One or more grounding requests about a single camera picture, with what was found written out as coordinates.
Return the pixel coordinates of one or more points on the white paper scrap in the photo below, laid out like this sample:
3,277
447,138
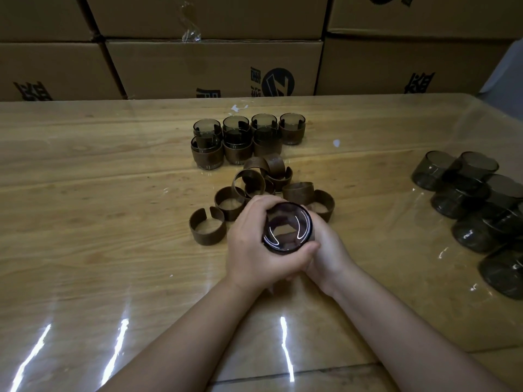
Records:
237,107

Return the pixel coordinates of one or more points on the cluster of smoky glass cups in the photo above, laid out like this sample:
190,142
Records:
461,195

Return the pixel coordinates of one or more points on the person's right forearm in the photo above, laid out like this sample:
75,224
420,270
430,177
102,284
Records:
416,342

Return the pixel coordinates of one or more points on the person's left forearm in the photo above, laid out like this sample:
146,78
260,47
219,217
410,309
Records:
184,342

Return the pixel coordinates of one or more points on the pile of brown sleeve rings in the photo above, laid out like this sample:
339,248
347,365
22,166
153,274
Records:
275,163

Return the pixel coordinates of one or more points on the person's right hand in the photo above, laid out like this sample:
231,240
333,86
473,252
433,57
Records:
331,261

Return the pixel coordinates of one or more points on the stack of brown cardboard boxes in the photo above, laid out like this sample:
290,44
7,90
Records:
212,69

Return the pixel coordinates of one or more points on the person's left hand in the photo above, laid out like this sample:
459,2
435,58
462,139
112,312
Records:
249,257

